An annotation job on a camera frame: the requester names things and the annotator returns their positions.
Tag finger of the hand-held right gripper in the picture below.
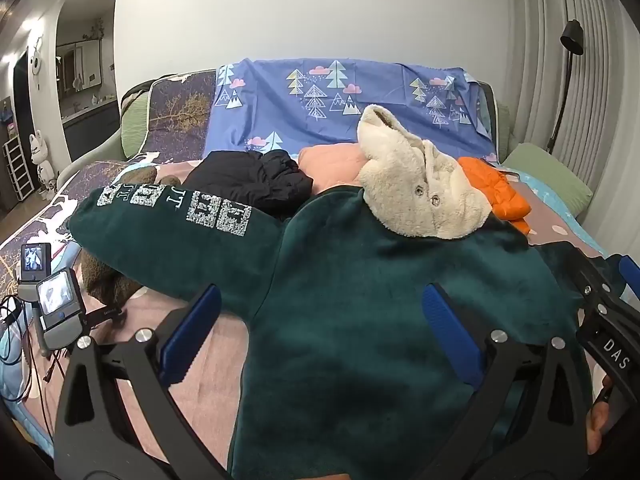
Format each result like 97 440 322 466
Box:
567 249 628 311

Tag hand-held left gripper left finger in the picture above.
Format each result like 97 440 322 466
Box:
54 284 236 480

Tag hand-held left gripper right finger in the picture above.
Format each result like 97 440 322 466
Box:
421 283 591 480

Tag dark teal fleece hoodie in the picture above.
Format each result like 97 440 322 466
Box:
67 105 626 480

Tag person's right hand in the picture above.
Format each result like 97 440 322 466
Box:
586 385 613 456

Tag pink dotted bedsheet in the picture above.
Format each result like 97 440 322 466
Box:
0 150 608 466

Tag brown plush garment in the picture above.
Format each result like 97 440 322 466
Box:
80 162 182 306

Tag green pillow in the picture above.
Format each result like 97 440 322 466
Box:
501 142 594 217

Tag orange puffer jacket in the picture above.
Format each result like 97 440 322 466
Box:
457 156 531 233

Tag black jacket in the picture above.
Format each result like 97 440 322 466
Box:
182 150 313 218

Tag grey curtain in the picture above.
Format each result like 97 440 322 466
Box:
510 0 640 271

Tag pink garment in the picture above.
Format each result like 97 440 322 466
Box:
298 144 371 196

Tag cream fleece hood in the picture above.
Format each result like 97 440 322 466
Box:
56 77 513 196

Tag dark tree-print blanket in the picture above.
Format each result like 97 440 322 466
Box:
0 70 217 301

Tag white cat figurine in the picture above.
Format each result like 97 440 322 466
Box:
29 130 57 194

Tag dark kitchen counter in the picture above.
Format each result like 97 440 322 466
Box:
61 99 119 163

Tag white shelf rack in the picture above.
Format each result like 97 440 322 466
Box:
2 137 35 201

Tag blue tree-print sheet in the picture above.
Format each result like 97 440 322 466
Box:
202 57 501 161

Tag black floor lamp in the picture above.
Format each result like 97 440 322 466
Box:
546 20 586 156

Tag grey camera with screen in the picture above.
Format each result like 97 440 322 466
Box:
36 267 82 352

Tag black cables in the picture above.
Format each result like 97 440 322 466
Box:
0 294 68 403

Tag white wall decoration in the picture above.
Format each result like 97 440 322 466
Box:
27 35 44 75

